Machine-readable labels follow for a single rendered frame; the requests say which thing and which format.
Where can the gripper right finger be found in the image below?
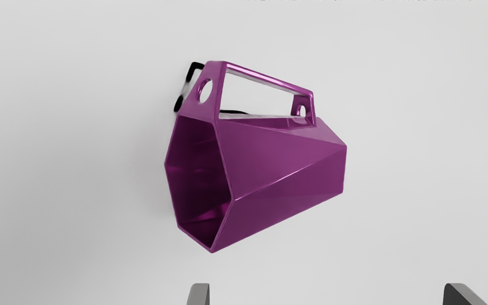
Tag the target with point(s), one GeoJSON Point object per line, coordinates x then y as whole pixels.
{"type": "Point", "coordinates": [462, 296]}

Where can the purple faceted mug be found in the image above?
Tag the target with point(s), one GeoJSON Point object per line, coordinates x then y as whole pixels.
{"type": "Point", "coordinates": [278, 169]}

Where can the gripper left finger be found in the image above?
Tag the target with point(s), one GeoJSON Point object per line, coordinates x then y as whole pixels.
{"type": "Point", "coordinates": [198, 295]}

